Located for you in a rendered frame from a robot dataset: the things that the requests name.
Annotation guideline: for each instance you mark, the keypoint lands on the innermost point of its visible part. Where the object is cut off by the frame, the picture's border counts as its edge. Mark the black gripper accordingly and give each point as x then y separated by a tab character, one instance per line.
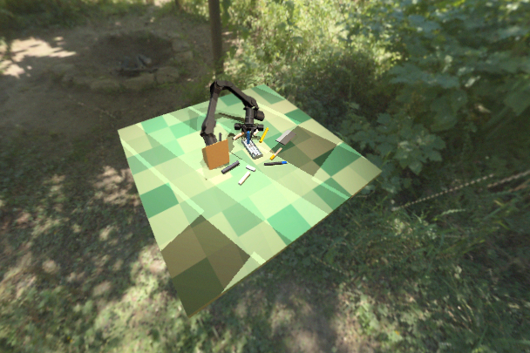
249	123

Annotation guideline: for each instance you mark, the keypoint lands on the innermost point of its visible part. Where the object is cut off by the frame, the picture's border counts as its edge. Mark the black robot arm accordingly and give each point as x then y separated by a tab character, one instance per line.
209	122

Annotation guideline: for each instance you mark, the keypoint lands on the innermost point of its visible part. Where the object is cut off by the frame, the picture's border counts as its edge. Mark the grey keyboard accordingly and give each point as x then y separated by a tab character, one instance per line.
252	149

